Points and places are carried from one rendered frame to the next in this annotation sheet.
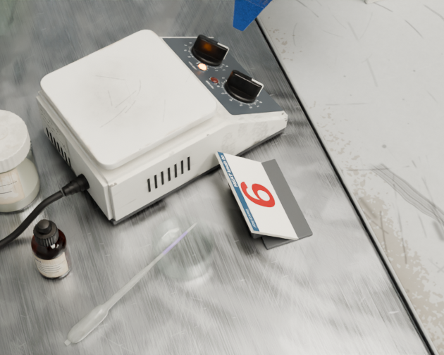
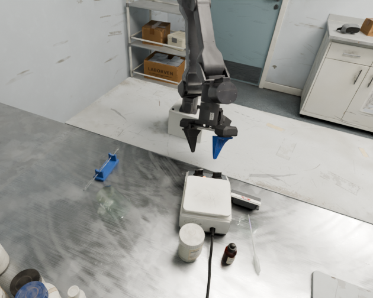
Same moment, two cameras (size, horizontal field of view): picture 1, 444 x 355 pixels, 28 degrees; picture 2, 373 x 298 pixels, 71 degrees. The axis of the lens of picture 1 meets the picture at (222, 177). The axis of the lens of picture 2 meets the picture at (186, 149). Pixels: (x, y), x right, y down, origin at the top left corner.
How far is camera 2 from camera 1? 56 cm
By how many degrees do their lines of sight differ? 37
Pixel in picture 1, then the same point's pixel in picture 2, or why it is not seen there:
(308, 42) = (201, 159)
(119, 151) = (227, 209)
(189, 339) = (275, 244)
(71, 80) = (191, 202)
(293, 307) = (279, 217)
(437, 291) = (292, 190)
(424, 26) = not seen: hidden behind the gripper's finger
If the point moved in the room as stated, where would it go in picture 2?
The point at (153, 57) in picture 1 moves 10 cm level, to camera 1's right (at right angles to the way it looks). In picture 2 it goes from (200, 181) to (221, 164)
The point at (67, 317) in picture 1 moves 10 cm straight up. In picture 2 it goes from (248, 268) to (259, 246)
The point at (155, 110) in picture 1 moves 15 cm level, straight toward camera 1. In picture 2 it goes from (219, 193) to (273, 223)
